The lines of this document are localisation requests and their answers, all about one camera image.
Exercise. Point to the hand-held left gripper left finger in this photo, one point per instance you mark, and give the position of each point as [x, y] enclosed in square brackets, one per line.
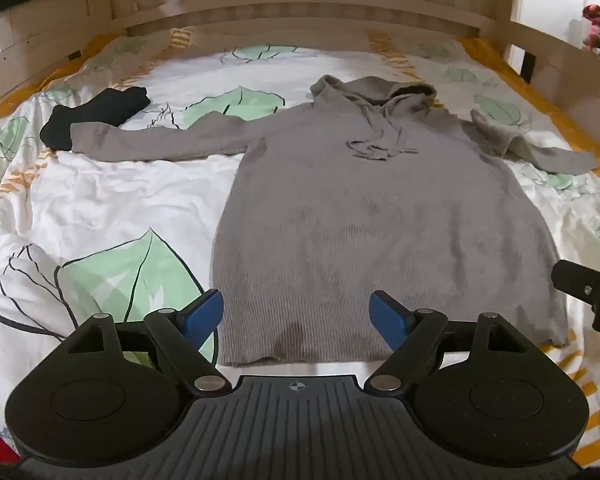
[205, 316]

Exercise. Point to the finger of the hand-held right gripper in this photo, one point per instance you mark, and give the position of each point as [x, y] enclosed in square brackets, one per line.
[575, 280]

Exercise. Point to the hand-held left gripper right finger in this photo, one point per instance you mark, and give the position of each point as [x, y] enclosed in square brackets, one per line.
[386, 316]

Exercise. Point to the grey knit hoodie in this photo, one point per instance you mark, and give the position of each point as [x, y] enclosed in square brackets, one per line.
[355, 220]

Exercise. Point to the white leaf-print duvet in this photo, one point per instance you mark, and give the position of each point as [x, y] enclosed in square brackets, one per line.
[130, 200]

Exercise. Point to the black folded garment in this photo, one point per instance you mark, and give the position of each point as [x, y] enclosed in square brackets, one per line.
[90, 112]

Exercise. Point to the wooden bed frame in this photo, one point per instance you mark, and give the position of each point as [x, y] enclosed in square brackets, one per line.
[290, 0]

